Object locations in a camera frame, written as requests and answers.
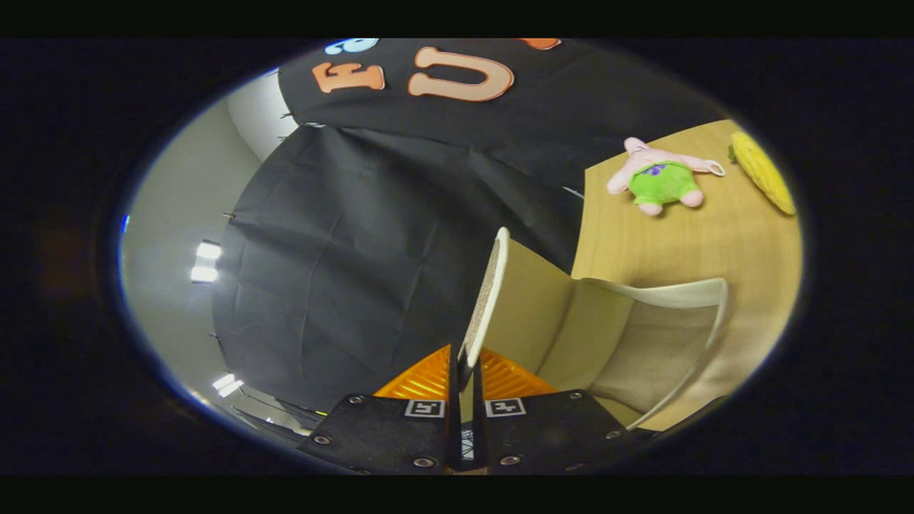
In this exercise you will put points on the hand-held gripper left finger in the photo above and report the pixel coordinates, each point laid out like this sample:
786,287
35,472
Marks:
385,435

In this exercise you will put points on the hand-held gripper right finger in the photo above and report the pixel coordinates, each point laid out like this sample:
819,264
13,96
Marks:
550,435

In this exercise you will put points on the beige fabric storage box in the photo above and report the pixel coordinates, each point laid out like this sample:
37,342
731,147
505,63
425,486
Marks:
643,343

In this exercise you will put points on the ceiling light panel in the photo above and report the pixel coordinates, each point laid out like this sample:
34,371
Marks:
207,251
227,385

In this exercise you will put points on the black backdrop cloth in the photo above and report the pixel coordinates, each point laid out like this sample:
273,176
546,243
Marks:
357,250

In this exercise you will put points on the pink star plush toy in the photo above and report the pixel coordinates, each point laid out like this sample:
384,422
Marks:
664,185

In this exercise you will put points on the yellow fluffy plush cushion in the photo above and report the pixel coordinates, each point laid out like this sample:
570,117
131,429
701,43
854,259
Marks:
764,171

